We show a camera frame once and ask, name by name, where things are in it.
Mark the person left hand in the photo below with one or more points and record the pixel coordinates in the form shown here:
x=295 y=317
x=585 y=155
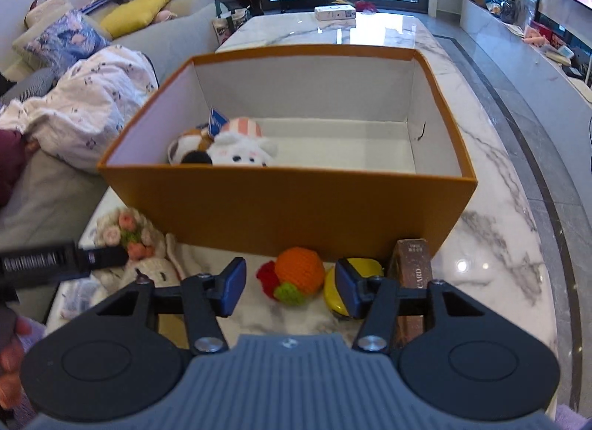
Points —
x=11 y=359

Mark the white floral blanket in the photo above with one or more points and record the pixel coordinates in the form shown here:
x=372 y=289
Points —
x=88 y=108

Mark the large orange cardboard box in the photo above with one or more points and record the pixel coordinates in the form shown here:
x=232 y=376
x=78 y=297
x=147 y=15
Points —
x=367 y=153

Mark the beige cushion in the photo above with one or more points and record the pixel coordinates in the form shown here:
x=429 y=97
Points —
x=42 y=8

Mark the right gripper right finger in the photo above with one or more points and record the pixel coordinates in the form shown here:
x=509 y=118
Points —
x=373 y=301

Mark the yellow tape measure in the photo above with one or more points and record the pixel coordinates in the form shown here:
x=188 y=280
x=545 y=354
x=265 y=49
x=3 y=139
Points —
x=351 y=286

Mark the blue floral cushion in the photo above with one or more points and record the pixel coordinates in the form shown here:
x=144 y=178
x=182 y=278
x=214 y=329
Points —
x=66 y=41

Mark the grey sofa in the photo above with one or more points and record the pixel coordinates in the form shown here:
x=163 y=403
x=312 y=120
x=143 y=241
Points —
x=52 y=202

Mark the orange crochet fruit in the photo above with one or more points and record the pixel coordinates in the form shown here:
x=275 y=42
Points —
x=294 y=278

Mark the white flat box on table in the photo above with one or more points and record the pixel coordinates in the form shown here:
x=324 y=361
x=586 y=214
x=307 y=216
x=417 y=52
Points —
x=341 y=12

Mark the white plush with striped hat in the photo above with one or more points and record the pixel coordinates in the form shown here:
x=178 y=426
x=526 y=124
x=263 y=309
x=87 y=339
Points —
x=238 y=142

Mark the brown white plush bear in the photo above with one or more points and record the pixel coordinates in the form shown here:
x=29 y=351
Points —
x=195 y=139

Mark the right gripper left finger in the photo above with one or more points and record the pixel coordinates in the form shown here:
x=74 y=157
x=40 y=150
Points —
x=209 y=297

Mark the crochet bunny doll with flowers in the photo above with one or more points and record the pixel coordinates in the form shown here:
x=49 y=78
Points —
x=147 y=250

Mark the white lotion tube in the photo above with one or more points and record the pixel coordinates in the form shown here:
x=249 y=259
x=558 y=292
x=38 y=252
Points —
x=78 y=298

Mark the yellow cushion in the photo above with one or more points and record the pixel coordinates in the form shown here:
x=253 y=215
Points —
x=131 y=17

